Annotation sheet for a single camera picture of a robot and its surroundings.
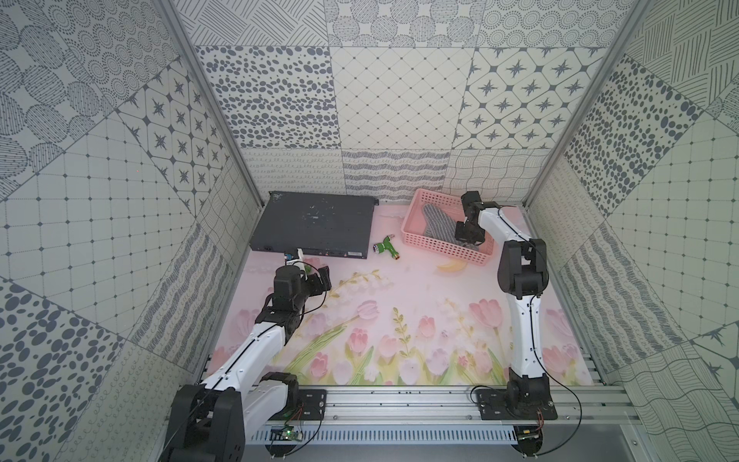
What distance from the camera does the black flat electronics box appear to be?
1051mm

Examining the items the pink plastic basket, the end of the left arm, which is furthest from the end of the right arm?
the end of the left arm

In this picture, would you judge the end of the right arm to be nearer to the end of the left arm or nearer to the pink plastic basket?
the pink plastic basket
